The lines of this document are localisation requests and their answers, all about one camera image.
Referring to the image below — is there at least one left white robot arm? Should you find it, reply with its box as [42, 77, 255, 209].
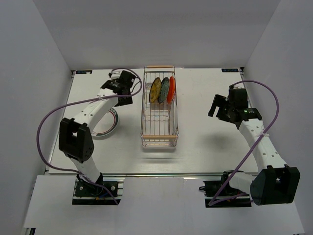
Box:
[59, 70, 137, 195]

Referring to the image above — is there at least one metal wire dish rack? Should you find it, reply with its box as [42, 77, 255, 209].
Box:
[141, 66, 179, 148]

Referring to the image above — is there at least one right blue table label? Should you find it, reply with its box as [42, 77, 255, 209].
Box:
[222, 68, 239, 72]

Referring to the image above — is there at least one teal patterned plate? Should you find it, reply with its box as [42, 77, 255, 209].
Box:
[158, 77, 170, 103]

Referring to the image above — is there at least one white plate red lettering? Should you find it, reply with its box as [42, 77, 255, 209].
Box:
[92, 131, 115, 140]

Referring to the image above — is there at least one plain white plate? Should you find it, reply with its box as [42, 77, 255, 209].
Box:
[169, 99, 178, 135]

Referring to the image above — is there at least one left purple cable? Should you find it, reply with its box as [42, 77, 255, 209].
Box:
[36, 68, 143, 206]

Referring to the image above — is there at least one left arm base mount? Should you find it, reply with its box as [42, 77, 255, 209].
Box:
[72, 178, 124, 206]

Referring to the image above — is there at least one yellow patterned plate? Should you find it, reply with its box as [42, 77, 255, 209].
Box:
[149, 77, 161, 103]

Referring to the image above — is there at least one orange plate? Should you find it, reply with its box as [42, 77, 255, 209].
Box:
[167, 76, 176, 104]

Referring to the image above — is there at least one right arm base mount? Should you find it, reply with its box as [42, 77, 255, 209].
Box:
[199, 170, 252, 208]

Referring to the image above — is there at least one blue table label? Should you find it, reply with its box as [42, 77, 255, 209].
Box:
[75, 70, 92, 74]
[222, 68, 239, 72]

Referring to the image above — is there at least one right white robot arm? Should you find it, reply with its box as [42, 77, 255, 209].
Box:
[208, 87, 300, 206]

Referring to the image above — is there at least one left blue table label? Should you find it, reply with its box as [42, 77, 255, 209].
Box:
[75, 70, 92, 74]

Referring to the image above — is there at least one white plate teal rim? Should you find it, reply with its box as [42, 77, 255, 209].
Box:
[91, 108, 119, 138]

